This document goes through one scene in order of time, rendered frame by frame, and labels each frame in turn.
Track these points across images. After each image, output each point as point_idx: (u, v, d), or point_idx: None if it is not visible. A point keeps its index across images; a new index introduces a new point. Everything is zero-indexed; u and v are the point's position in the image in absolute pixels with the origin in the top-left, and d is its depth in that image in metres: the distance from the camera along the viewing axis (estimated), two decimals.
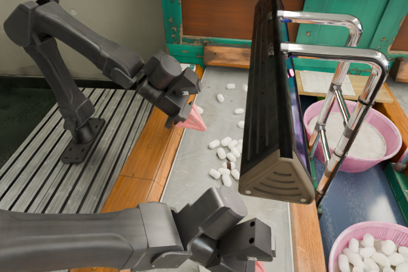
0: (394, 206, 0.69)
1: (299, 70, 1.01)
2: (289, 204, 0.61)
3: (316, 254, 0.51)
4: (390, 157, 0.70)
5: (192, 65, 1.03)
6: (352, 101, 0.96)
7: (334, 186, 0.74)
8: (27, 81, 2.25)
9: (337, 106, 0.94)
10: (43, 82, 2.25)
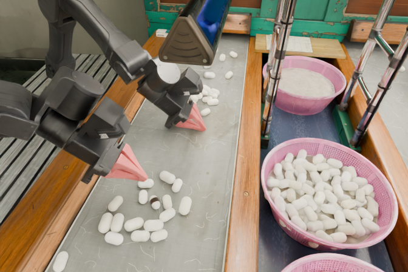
0: (336, 139, 0.79)
1: (265, 34, 1.11)
2: (239, 129, 0.71)
3: (252, 159, 0.61)
4: (333, 96, 0.80)
5: (168, 30, 1.13)
6: None
7: (286, 125, 0.83)
8: (22, 63, 2.35)
9: (297, 64, 1.03)
10: (38, 65, 2.35)
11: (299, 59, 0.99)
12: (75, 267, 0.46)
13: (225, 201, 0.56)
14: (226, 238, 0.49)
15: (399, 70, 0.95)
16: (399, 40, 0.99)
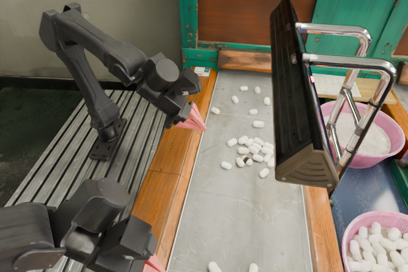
0: (399, 199, 0.75)
1: None
2: (304, 196, 0.68)
3: (329, 238, 0.58)
4: (394, 154, 0.77)
5: (206, 68, 1.10)
6: (357, 102, 1.02)
7: (343, 181, 0.80)
8: (38, 82, 2.32)
9: (343, 107, 1.00)
10: (54, 84, 2.32)
11: (346, 104, 0.96)
12: None
13: None
14: None
15: None
16: None
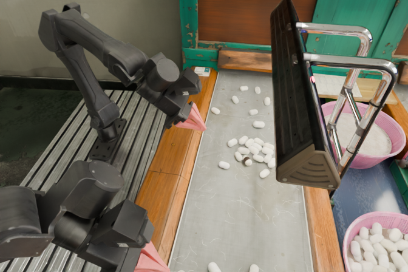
0: (399, 200, 0.75)
1: None
2: (305, 197, 0.68)
3: (331, 240, 0.58)
4: (396, 154, 0.76)
5: (207, 68, 1.09)
6: (358, 102, 1.02)
7: (343, 181, 0.80)
8: (38, 82, 2.32)
9: None
10: (54, 84, 2.31)
11: (347, 104, 0.95)
12: None
13: None
14: None
15: None
16: None
